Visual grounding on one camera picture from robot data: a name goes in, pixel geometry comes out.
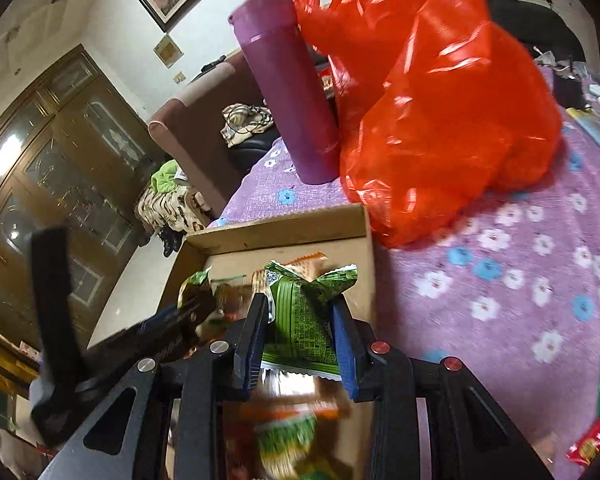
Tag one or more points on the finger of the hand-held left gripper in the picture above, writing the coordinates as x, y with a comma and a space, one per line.
185, 340
155, 316

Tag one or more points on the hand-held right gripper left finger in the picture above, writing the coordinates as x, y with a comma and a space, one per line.
252, 345

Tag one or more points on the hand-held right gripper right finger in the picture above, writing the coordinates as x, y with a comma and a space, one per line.
342, 350

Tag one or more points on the green pea snack packet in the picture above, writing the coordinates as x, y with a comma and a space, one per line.
300, 320

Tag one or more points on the cardboard box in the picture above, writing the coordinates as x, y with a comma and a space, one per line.
280, 230

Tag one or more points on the black shoes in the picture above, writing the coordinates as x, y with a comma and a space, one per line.
172, 242

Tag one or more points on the pile of snack packets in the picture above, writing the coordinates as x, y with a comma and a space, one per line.
285, 435

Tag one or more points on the patterned blanket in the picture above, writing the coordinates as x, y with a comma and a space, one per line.
170, 210

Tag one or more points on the wooden door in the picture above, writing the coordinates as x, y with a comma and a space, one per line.
55, 185

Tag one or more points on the green cloth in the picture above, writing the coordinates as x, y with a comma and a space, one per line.
165, 175

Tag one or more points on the purple floral tablecloth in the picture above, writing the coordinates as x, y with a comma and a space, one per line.
505, 285

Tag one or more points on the brown armchair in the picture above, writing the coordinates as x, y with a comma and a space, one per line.
195, 130

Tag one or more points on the patterned bag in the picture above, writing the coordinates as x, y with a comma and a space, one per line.
242, 120

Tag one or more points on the purple bottle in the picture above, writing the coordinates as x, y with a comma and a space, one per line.
290, 95

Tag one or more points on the red plastic bag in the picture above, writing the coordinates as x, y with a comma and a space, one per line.
430, 110

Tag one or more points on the small red snack packet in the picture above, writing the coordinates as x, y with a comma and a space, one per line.
586, 445

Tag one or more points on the blue book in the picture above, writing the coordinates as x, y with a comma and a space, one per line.
597, 132

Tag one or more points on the small black box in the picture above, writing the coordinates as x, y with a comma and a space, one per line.
569, 91

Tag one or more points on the black sofa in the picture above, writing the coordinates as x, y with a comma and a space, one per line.
520, 20

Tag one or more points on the wall outlet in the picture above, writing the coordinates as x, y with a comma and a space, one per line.
180, 77

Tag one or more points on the small yellow wall plaque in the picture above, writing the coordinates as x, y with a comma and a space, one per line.
168, 51

